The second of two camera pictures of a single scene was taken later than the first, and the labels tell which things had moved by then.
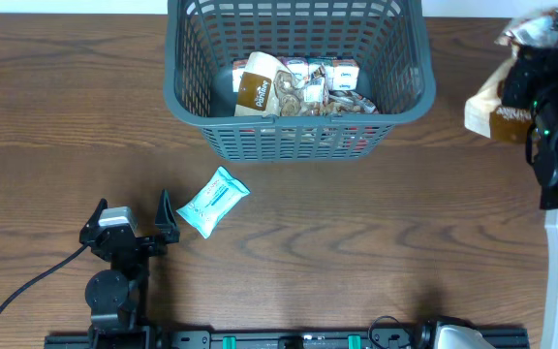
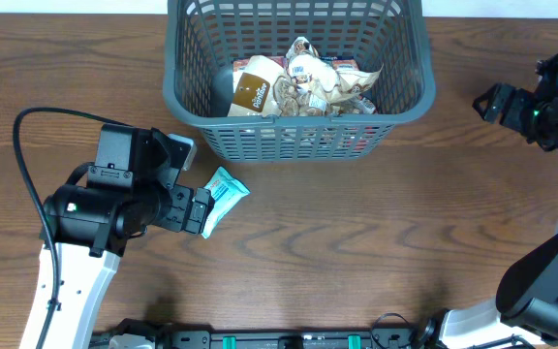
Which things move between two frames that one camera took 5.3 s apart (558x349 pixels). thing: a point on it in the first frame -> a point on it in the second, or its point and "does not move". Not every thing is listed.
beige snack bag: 348,102 does not move
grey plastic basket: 388,38 does not move
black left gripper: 169,232 -> 176,214
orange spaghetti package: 306,140 does not move
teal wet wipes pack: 213,199 does not move
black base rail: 378,338 does not move
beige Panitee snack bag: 484,114 -> 334,84
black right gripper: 520,73 -> 511,117
